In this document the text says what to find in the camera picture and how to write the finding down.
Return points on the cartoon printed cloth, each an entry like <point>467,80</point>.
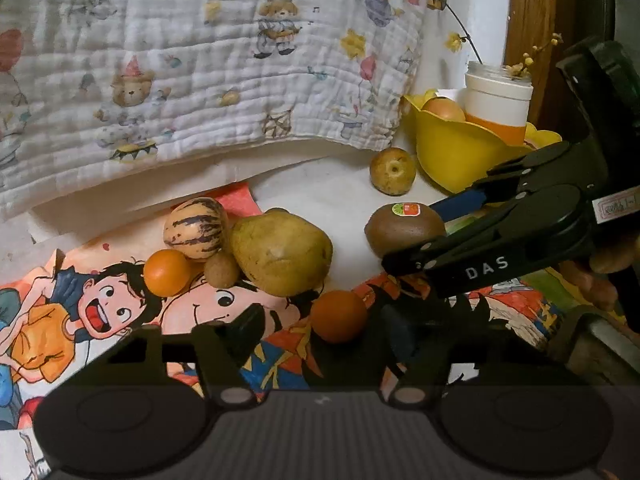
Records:
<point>100,310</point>

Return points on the large yellow-green pear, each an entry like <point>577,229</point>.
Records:
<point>280,252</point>

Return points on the small brown round fruit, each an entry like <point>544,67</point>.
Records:
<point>222,271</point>

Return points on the dark grey box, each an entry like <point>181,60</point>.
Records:
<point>610,345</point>

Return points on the small orange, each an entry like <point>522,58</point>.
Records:
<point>339,317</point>
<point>167,272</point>

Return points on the white bear printed blanket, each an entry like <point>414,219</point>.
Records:
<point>200,60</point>

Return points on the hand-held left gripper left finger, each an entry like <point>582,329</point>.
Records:
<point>247,325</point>

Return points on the pale orange round fruit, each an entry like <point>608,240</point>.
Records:
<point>442,110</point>

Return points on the yellow flower branch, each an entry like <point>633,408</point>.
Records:
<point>517,69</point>

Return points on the white jar with orange base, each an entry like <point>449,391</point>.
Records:
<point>495,100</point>

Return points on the white pillow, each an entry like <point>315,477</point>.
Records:
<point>150,185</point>

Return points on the person's right hand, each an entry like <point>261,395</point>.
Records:
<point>597,285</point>

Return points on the brown kiwi with sticker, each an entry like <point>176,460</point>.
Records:
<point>395,235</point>

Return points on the brown wooden frame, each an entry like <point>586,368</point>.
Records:
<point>540,5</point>

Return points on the yellow plastic bowl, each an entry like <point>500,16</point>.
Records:
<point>450,150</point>

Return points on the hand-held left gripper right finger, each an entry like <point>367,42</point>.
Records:
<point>395,325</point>

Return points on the striped yellow pepino melon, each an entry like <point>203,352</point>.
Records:
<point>195,227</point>

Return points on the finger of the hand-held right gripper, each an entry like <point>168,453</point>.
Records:
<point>460,202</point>
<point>480,265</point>

